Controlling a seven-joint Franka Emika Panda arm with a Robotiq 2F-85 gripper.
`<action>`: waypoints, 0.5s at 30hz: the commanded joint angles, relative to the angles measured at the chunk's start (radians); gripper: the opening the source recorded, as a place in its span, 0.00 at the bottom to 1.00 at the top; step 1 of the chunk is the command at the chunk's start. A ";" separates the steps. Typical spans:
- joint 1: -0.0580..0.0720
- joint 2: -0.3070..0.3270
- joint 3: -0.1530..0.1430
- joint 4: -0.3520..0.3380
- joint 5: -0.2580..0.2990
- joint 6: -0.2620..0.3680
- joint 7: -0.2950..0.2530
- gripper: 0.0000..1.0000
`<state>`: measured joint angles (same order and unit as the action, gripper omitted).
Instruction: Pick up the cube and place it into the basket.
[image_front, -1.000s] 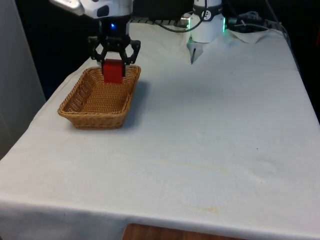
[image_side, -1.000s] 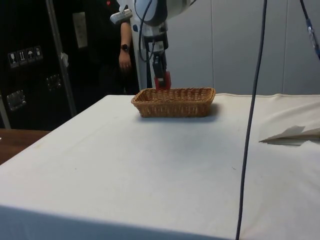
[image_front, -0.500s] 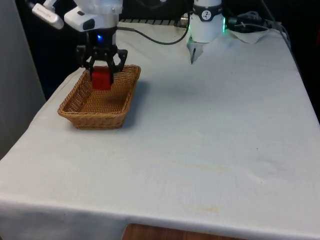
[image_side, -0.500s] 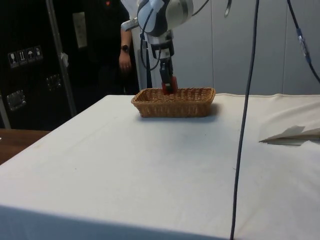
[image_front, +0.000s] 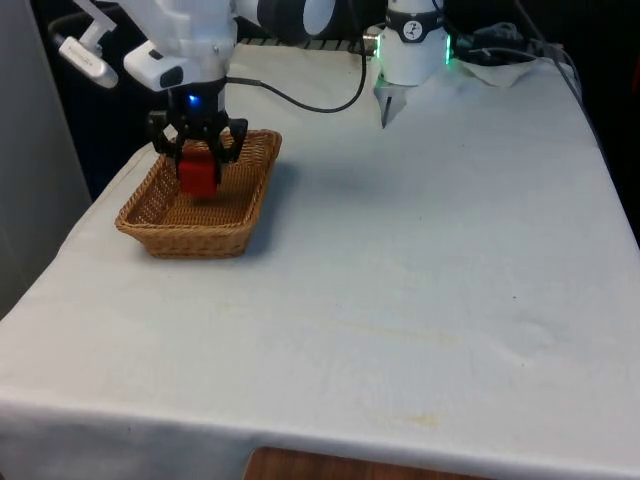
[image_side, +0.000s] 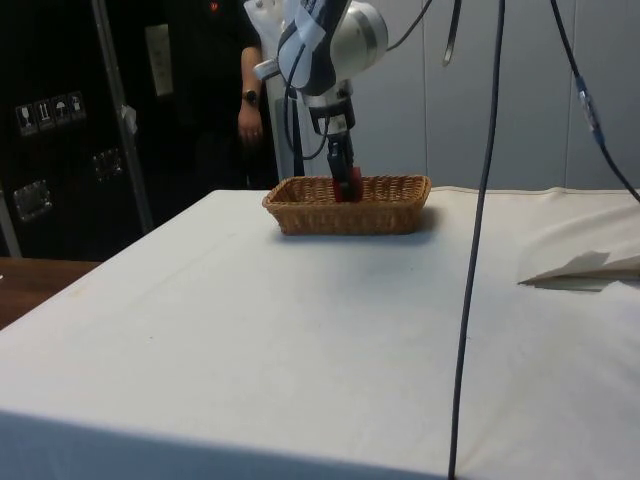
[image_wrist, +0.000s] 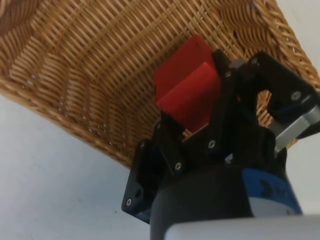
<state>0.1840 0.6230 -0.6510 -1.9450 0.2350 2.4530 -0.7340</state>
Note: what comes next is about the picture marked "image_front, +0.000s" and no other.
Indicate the wicker basket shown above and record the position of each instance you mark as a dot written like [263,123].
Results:
[210,236]

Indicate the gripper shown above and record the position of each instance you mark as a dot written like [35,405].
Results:
[200,102]

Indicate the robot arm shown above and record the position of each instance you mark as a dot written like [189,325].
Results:
[200,30]

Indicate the red cube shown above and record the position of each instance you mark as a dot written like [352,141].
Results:
[196,175]

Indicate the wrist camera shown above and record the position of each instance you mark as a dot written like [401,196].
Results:
[150,62]

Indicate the silver camera on bracket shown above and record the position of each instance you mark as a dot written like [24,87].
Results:
[87,62]

